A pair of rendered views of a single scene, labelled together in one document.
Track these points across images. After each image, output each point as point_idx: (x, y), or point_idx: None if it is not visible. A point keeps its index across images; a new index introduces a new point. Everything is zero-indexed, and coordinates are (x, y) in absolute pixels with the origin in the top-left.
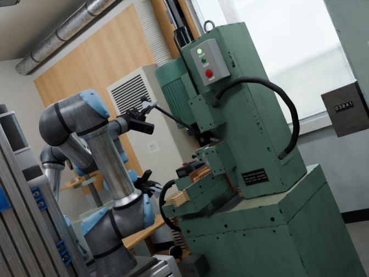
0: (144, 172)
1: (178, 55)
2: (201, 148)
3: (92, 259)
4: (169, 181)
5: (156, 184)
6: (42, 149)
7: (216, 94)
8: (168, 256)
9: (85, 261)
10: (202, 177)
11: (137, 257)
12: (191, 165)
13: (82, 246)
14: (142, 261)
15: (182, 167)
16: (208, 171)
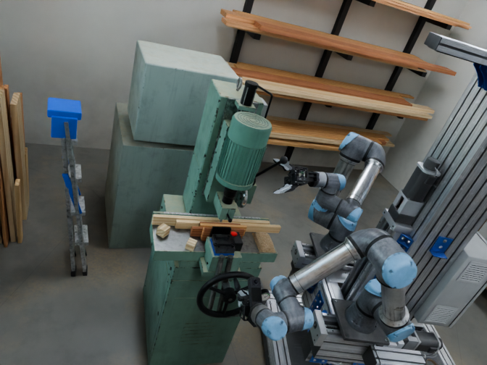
0: (259, 279)
1: (255, 109)
2: (232, 202)
3: (343, 300)
4: (238, 271)
5: (242, 295)
6: (411, 258)
7: None
8: (297, 242)
9: (349, 303)
10: (247, 216)
11: (317, 247)
12: (227, 235)
13: (352, 304)
14: (317, 237)
15: (237, 237)
16: (228, 224)
